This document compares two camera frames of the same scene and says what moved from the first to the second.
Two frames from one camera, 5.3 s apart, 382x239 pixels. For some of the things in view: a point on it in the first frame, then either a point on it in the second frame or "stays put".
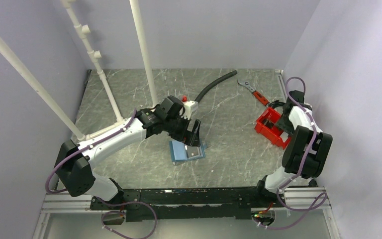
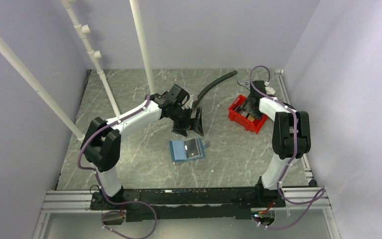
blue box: [180, 152] stays put
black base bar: [190, 204] stays put
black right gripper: [281, 126] → [256, 115]
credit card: [192, 151] stays put
